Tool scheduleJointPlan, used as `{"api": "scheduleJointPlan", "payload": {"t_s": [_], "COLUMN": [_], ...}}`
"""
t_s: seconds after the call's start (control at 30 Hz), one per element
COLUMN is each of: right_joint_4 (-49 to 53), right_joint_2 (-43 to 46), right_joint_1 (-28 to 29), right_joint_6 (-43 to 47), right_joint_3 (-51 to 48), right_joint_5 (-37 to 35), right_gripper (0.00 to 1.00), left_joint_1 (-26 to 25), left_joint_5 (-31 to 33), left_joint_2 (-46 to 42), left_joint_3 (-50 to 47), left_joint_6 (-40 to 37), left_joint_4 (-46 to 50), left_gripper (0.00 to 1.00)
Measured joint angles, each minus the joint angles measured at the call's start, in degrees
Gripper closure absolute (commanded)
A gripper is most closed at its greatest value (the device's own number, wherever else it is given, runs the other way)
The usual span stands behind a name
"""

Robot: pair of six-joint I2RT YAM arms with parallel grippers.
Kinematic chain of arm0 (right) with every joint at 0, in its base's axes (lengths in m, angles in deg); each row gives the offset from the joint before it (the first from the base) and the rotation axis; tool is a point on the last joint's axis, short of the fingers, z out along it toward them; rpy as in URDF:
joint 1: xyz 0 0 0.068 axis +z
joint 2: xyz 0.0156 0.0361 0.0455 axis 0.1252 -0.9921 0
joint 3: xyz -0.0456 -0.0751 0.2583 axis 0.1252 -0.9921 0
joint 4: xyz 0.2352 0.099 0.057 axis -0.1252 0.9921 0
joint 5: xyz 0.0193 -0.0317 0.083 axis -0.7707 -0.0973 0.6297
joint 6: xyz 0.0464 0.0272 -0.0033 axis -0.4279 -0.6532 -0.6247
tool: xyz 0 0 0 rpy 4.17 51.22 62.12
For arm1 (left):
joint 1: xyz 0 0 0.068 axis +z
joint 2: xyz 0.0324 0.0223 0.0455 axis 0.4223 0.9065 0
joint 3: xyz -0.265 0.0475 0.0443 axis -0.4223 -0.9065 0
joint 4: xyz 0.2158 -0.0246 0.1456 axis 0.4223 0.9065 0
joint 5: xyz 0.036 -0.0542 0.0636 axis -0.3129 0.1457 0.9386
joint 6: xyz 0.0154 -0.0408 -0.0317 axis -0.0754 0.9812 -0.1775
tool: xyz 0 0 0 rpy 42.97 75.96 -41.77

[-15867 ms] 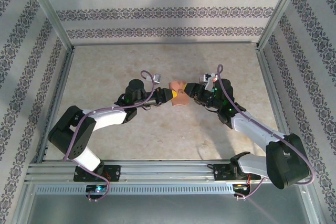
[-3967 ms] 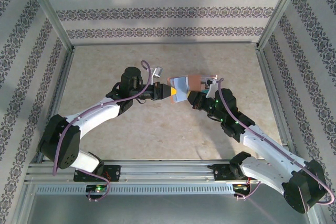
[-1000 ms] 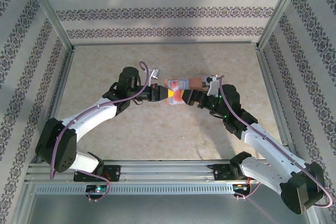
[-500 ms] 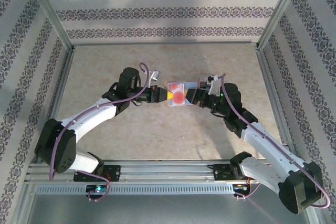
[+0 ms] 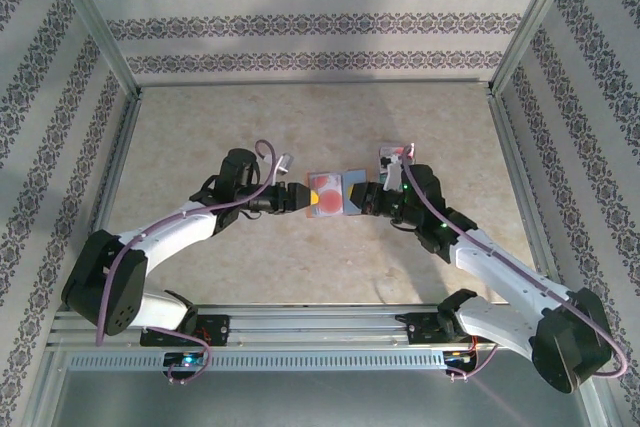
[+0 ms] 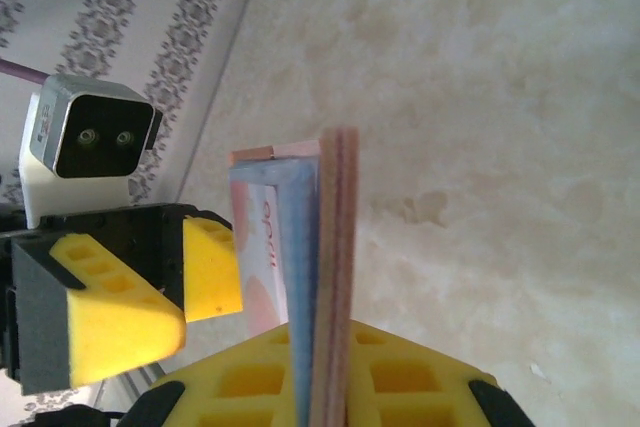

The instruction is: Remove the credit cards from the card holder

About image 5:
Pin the aluminium mounting rail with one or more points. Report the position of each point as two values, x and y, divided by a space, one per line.
320 324

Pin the small controller board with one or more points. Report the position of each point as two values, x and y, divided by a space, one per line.
187 360
457 357

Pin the white card with pink circles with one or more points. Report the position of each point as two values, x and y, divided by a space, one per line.
332 199

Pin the aluminium back rail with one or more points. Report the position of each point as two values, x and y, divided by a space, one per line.
315 82

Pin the aluminium side rail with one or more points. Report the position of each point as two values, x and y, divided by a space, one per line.
116 162
515 162

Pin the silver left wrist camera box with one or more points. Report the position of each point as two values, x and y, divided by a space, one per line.
284 162

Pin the teal card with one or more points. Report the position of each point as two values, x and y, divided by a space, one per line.
383 179

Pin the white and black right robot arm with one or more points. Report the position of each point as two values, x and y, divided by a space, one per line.
505 267

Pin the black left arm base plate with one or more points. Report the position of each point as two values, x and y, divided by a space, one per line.
220 329

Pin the white card with red circle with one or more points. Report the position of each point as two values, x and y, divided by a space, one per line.
392 151

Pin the tan leather card holder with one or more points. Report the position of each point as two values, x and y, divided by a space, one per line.
356 176

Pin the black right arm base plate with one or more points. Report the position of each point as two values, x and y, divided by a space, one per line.
422 329

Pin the grey metal sheet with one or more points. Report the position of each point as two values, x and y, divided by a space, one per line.
320 402

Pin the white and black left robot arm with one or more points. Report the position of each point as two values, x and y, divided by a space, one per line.
175 232

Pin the aluminium frame post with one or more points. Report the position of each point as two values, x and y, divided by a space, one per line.
531 22
95 22

